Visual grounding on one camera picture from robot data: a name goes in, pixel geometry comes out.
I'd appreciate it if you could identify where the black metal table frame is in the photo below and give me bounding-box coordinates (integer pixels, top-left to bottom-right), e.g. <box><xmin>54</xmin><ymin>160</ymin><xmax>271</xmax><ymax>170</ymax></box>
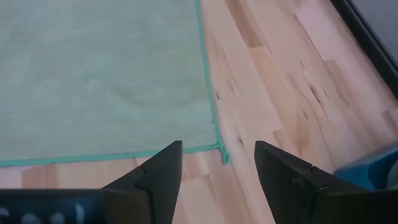
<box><xmin>329</xmin><ymin>0</ymin><xmax>398</xmax><ymax>100</ymax></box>

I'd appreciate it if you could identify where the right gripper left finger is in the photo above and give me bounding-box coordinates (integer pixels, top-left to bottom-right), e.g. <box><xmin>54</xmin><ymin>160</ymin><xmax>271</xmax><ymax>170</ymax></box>
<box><xmin>102</xmin><ymin>140</ymin><xmax>183</xmax><ymax>224</ymax></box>

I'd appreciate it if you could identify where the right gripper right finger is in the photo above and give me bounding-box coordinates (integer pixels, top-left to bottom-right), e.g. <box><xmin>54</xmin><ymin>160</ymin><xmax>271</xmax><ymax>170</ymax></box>
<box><xmin>254</xmin><ymin>140</ymin><xmax>364</xmax><ymax>224</ymax></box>

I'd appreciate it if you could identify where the teal storage bin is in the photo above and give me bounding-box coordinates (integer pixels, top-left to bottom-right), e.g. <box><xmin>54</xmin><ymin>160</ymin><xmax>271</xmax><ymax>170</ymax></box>
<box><xmin>334</xmin><ymin>144</ymin><xmax>398</xmax><ymax>191</ymax></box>

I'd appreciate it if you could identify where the pale green microfiber towel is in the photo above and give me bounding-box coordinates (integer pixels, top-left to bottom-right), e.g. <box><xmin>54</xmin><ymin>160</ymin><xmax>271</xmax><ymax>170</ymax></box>
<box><xmin>0</xmin><ymin>0</ymin><xmax>231</xmax><ymax>168</ymax></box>

